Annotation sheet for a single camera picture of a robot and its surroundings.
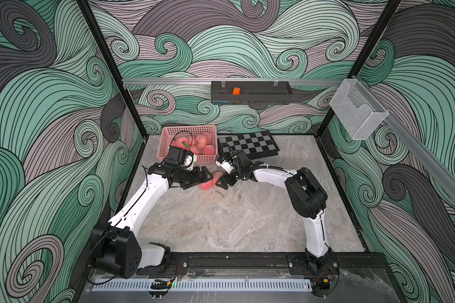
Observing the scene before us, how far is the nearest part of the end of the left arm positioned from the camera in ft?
2.21

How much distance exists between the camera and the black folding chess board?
1.09m

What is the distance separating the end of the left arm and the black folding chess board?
376 millimetres
